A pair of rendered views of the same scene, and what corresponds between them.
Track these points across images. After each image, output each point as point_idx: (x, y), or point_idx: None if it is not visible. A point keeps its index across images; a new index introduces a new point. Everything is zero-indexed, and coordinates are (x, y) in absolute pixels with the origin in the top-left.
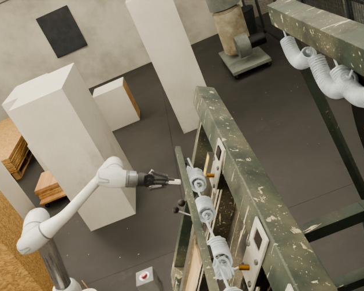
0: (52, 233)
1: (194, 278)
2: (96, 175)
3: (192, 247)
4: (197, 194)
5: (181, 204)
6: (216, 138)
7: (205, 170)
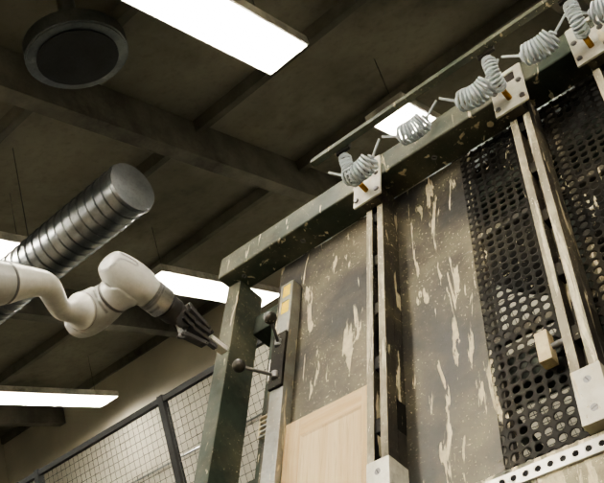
0: (28, 280)
1: (314, 458)
2: (112, 253)
3: (281, 431)
4: (274, 342)
5: (274, 312)
6: (343, 184)
7: (289, 299)
